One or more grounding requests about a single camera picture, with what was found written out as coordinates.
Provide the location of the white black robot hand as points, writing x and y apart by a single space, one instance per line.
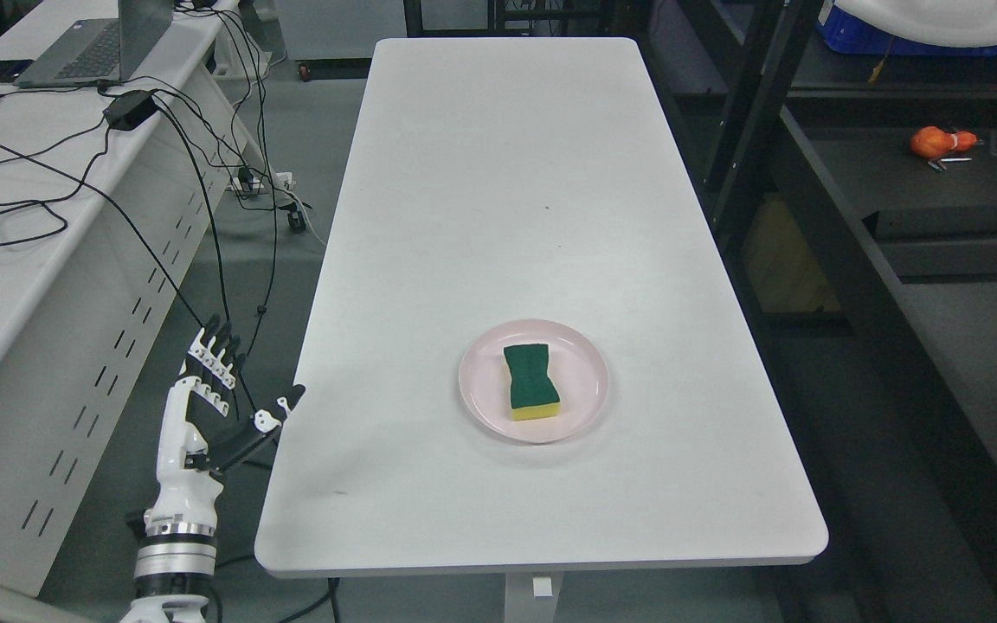
202 436

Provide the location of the green yellow sponge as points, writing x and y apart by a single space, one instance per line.
532 394

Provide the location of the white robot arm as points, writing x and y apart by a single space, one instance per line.
173 573

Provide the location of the orange toy on shelf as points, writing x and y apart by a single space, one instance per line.
932 142

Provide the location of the white side desk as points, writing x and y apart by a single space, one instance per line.
96 229

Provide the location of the white power strip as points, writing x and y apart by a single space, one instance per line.
245 183

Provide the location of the black power adapter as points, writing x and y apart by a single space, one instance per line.
129 110

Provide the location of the pink round plate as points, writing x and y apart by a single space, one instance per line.
577 369

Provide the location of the white long table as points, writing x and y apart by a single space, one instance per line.
492 180

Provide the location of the grey laptop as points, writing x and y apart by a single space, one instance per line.
94 51

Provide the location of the black metal rack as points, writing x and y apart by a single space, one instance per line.
876 317

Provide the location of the blue plastic bin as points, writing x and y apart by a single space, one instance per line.
849 35

